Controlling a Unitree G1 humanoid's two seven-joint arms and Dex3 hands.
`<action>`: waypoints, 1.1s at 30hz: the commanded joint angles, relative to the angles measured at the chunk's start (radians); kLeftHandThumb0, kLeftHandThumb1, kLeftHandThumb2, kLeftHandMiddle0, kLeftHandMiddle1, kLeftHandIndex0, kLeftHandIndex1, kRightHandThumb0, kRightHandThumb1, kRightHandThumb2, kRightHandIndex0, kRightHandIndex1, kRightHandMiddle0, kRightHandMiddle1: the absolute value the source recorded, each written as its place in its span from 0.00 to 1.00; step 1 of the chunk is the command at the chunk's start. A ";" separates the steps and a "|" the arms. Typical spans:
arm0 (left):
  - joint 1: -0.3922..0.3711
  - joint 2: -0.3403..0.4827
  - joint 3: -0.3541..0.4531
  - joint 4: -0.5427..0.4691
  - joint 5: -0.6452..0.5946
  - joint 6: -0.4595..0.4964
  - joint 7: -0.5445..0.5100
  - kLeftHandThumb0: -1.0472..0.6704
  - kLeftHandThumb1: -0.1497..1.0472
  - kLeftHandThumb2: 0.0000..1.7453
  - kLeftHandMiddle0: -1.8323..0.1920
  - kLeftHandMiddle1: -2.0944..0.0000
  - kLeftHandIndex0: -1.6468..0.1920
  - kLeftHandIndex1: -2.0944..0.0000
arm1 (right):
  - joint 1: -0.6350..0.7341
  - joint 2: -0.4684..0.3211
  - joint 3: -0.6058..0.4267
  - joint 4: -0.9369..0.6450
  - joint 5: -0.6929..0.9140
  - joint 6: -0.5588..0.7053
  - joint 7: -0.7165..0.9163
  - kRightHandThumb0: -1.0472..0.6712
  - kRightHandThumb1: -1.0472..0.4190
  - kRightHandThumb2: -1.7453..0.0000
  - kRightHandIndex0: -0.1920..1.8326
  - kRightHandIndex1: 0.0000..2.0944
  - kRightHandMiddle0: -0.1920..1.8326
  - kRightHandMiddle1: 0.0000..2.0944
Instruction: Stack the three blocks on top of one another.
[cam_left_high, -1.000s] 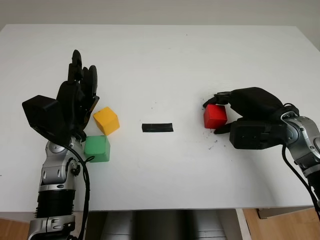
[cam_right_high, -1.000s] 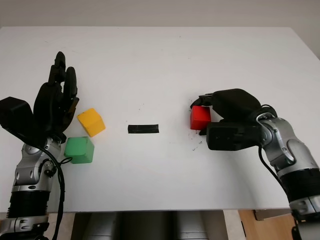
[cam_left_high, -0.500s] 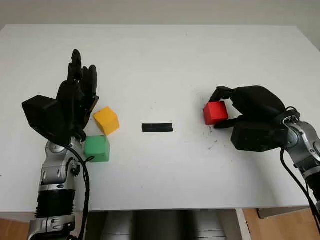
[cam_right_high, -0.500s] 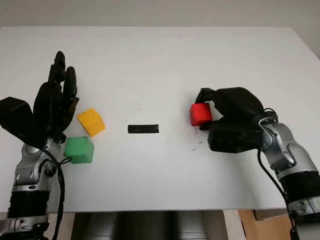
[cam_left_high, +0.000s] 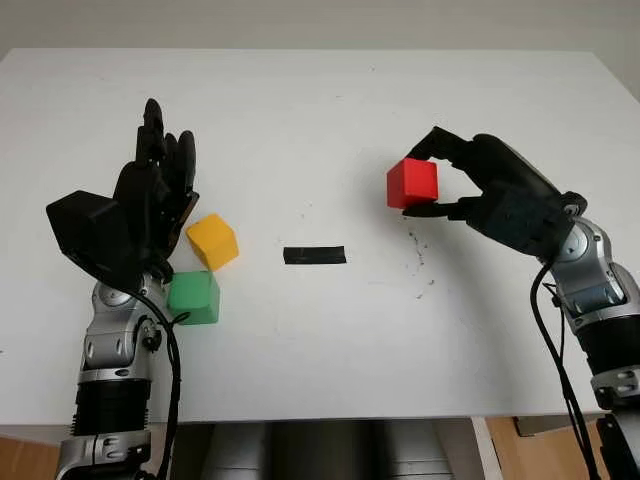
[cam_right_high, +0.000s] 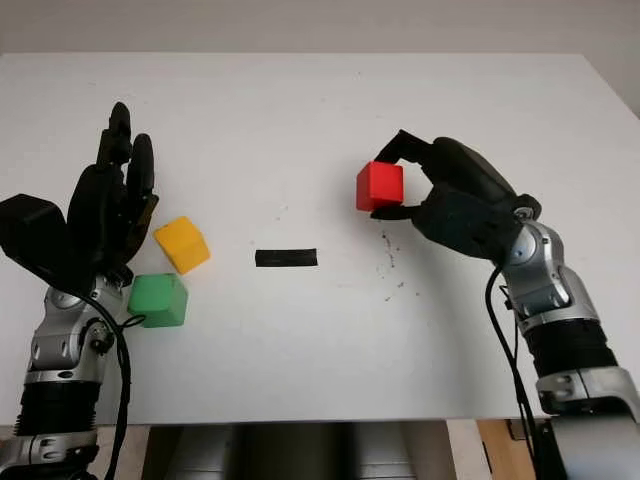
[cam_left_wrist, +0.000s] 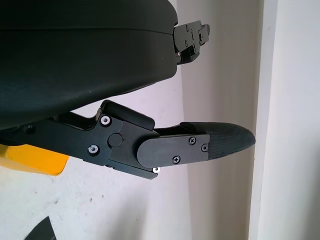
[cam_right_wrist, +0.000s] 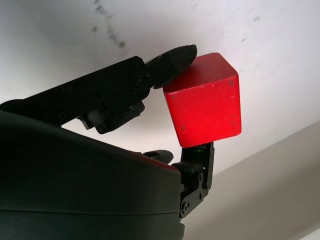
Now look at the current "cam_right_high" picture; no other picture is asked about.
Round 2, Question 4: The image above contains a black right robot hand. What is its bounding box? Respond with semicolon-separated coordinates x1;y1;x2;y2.
368;128;526;262

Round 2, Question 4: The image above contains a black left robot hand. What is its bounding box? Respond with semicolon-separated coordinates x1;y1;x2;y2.
67;101;161;287

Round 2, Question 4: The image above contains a red wooden block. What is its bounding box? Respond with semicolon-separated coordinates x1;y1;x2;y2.
355;160;405;212

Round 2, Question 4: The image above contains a yellow wooden block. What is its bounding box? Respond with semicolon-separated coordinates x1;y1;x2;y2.
153;215;212;275

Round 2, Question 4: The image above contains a green wooden block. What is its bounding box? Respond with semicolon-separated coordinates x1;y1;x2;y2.
127;272;189;330

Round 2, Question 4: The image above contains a black tape strip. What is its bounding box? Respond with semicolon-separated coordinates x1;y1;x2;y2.
254;247;320;269

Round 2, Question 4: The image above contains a grey robot torso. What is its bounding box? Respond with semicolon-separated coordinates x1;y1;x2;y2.
144;422;451;480

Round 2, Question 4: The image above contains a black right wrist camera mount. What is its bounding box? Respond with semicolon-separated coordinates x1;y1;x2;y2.
514;193;543;219

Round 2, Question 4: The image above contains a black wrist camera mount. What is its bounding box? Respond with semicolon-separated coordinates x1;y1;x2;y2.
0;193;97;302
514;193;543;219

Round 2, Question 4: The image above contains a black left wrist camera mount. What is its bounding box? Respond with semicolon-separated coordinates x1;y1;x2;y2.
0;193;97;302

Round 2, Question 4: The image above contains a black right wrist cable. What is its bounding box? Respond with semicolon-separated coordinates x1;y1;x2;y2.
485;264;540;480

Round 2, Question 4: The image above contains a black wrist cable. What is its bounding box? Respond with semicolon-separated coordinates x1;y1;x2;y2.
485;264;540;480
87;294;147;480

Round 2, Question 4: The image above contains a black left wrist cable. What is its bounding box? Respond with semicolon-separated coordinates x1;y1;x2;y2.
87;294;147;480

